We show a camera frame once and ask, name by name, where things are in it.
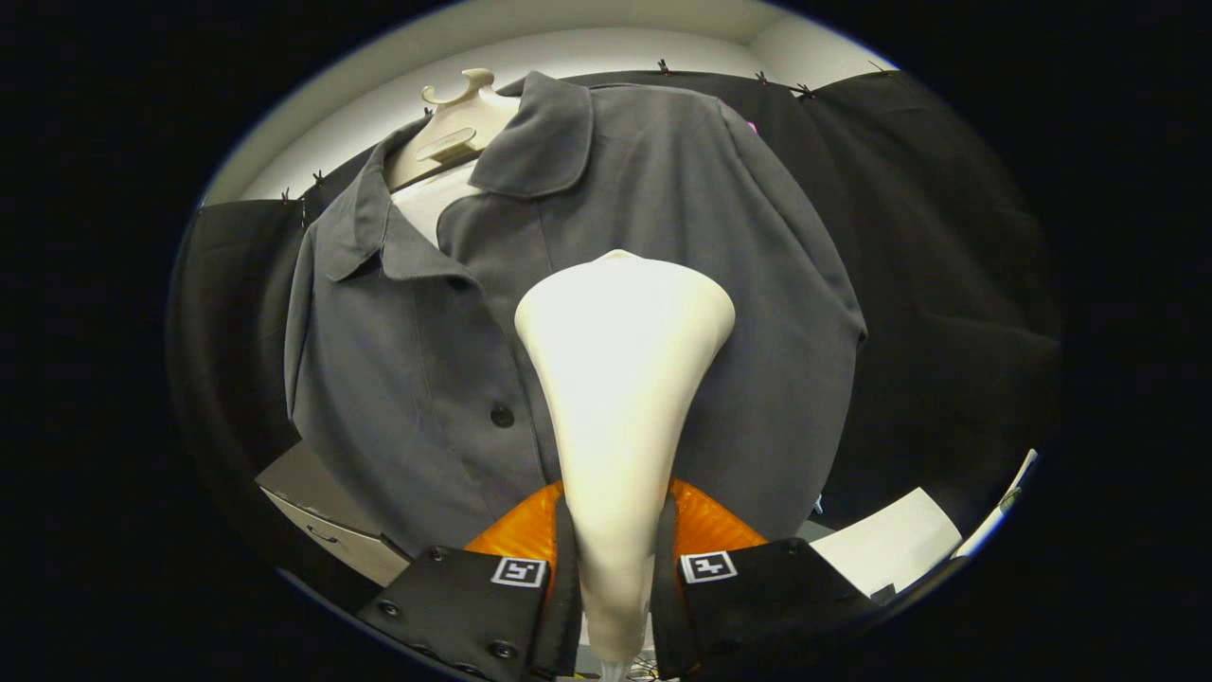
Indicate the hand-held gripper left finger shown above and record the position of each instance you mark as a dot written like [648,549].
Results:
[565,625]

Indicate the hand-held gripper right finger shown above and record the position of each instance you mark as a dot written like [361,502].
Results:
[668,625]

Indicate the white garment steamer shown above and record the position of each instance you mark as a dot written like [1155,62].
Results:
[620,379]

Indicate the grey button-up shirt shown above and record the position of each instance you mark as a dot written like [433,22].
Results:
[757,332]

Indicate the white rectangular table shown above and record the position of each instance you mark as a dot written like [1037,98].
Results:
[890,545]

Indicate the grey drawer cabinet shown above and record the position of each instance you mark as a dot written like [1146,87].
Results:
[312,493]

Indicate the cream mannequin torso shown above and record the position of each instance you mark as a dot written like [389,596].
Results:
[464,123]

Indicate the row of black cloth clips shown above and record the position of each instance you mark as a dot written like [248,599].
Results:
[663,66]

